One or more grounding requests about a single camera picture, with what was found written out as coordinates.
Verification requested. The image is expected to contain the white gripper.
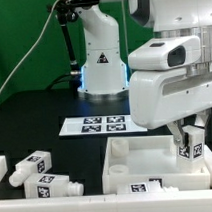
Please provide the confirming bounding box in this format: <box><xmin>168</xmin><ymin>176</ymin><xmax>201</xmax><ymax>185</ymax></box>
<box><xmin>129</xmin><ymin>65</ymin><xmax>212</xmax><ymax>147</ymax></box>

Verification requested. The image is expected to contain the white square tabletop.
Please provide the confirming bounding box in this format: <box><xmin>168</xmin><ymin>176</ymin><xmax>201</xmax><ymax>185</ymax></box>
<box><xmin>102</xmin><ymin>135</ymin><xmax>211</xmax><ymax>194</ymax></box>

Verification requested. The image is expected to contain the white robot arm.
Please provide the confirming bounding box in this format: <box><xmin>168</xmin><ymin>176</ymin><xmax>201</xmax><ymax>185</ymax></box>
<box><xmin>70</xmin><ymin>0</ymin><xmax>212</xmax><ymax>144</ymax></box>

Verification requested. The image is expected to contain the white front fence bar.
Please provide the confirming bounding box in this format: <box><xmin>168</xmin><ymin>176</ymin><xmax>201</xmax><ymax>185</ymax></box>
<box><xmin>0</xmin><ymin>190</ymin><xmax>212</xmax><ymax>212</ymax></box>

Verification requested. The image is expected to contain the white left fence bar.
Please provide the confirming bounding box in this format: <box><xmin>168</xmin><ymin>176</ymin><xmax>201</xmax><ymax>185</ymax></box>
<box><xmin>0</xmin><ymin>156</ymin><xmax>8</xmax><ymax>182</ymax></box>

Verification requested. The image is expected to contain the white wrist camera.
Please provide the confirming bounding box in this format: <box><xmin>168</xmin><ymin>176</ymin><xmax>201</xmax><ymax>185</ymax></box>
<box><xmin>128</xmin><ymin>35</ymin><xmax>201</xmax><ymax>71</ymax></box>

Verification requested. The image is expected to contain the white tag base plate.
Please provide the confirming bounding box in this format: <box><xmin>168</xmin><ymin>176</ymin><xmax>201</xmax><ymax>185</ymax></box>
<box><xmin>59</xmin><ymin>115</ymin><xmax>146</xmax><ymax>137</ymax></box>

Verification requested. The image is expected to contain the black camera on mount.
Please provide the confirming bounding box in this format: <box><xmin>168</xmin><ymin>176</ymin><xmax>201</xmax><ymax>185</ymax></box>
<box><xmin>68</xmin><ymin>0</ymin><xmax>100</xmax><ymax>7</ymax></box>

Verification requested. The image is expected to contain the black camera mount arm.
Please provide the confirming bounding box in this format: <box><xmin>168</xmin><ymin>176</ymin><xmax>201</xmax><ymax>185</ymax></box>
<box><xmin>55</xmin><ymin>0</ymin><xmax>80</xmax><ymax>71</ymax></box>

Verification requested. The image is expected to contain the grey cable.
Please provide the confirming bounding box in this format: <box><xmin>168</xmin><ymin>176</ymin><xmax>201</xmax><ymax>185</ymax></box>
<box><xmin>0</xmin><ymin>0</ymin><xmax>74</xmax><ymax>107</ymax></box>

